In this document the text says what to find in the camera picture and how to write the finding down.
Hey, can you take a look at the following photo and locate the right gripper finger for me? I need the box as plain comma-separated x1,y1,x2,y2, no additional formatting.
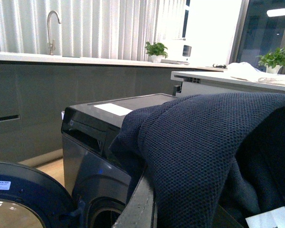
112,167,157,228

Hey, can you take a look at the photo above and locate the navy blue knit garment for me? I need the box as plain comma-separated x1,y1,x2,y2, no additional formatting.
110,93,285,228

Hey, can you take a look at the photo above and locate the grey front-load washing machine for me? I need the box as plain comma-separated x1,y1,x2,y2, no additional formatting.
61,94,174,228

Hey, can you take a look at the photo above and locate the washing machine round door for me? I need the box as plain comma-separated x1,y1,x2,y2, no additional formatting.
0,161,85,228

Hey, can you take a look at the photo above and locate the white island table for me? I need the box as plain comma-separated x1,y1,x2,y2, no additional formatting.
171,71,285,97

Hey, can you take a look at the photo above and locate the white clothing label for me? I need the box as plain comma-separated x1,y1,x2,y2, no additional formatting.
245,207,285,228

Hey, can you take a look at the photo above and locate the white kitchen counter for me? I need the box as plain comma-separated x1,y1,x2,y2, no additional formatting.
0,52,225,72

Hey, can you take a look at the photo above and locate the small potted green plant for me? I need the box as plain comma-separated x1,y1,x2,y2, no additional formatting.
145,41,168,63

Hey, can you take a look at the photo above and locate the white cloth on counter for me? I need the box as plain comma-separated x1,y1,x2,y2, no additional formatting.
224,62,285,86

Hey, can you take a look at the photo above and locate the chrome kitchen faucet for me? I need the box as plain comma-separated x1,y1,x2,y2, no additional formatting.
46,10,62,56

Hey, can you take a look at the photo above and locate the right potted green plant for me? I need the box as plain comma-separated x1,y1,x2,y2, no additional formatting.
257,47,285,74

